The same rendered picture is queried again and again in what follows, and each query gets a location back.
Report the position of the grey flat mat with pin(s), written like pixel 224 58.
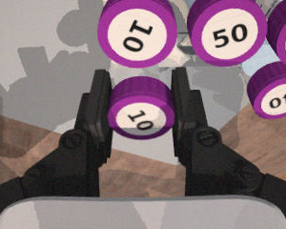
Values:
pixel 48 54

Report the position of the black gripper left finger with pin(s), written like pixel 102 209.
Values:
pixel 71 170

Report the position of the white tube rack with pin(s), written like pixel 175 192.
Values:
pixel 178 58

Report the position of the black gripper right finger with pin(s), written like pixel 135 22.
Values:
pixel 212 168

